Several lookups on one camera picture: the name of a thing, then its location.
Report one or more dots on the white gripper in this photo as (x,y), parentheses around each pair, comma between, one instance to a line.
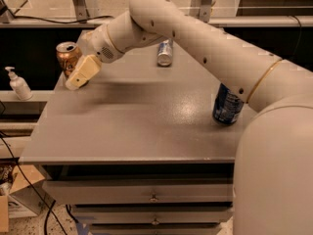
(99,46)

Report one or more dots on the orange soda can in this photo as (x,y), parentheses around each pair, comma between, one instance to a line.
(68,54)

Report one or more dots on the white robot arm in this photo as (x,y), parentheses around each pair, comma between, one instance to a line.
(273,185)

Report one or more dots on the silver blue can lying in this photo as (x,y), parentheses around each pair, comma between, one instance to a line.
(165,53)

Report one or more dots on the dark blue soda can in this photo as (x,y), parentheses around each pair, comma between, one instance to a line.
(227,106)

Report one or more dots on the white pump bottle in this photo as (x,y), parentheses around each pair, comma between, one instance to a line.
(19,85)

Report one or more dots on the grey drawer cabinet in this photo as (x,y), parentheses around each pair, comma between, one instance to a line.
(137,130)

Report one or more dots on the cardboard box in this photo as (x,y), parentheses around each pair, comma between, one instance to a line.
(24,197)

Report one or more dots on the top drawer knob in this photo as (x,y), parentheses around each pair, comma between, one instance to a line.
(154,199)

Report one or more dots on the drawer knob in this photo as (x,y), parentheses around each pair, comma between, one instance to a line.
(154,199)
(155,222)

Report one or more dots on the grey metal frame rail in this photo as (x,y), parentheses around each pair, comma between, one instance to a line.
(247,21)

